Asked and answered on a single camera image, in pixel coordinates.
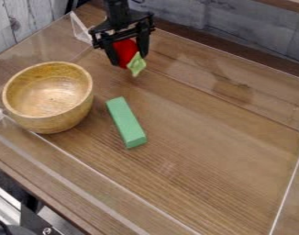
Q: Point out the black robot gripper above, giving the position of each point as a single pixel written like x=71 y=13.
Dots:
x=124 y=23

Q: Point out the red plush fruit green leaf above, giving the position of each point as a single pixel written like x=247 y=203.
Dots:
x=130 y=56

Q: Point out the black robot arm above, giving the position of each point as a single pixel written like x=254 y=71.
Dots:
x=124 y=23

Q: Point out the wooden bowl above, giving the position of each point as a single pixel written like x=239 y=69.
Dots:
x=48 y=96

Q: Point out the green rectangular block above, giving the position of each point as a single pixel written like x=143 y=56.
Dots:
x=126 y=122

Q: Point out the black metal table frame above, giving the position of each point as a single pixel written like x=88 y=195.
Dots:
x=19 y=211

